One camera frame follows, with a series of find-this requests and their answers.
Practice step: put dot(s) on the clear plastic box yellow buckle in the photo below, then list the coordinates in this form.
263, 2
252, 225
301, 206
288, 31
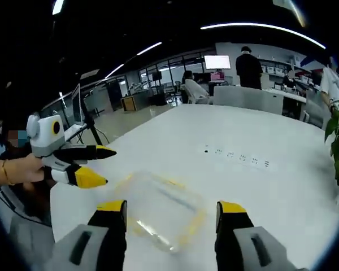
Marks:
161, 209

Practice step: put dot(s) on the person's left hand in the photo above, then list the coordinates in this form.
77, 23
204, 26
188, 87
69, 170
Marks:
29, 169

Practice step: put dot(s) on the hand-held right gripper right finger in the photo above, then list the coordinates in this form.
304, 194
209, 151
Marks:
234, 240

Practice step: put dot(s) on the wooden cabinet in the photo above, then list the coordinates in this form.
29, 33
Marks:
127, 104

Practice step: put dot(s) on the black tripod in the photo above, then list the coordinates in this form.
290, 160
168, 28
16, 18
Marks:
91, 124

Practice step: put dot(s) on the desk monitor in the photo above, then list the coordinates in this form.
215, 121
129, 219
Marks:
77, 107

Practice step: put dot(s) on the pink screen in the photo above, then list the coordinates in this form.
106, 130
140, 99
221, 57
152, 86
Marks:
217, 76

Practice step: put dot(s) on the white display screen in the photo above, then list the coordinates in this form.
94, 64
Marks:
217, 62

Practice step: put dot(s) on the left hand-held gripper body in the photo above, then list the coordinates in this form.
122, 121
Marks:
45, 138

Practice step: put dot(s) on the grey chair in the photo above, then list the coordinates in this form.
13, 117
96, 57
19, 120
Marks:
248, 100
31, 242

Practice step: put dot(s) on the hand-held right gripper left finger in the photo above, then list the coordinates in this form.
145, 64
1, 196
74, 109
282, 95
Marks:
108, 237

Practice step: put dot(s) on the long ceiling light strip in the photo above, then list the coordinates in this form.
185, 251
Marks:
260, 26

